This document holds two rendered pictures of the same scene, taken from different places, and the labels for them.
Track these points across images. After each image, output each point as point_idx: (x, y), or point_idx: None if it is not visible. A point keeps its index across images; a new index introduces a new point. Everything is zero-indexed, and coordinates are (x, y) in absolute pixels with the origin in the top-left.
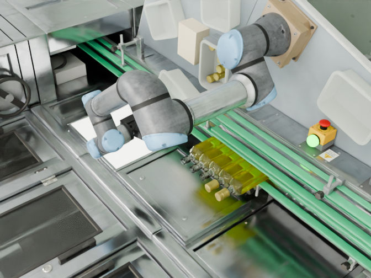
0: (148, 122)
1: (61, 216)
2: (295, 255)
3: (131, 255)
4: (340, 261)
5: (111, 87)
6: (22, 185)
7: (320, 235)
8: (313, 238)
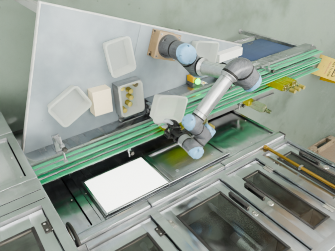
0: (256, 72)
1: (208, 213)
2: (228, 125)
3: (237, 178)
4: (229, 115)
5: (222, 85)
6: (179, 237)
7: (215, 118)
8: (217, 120)
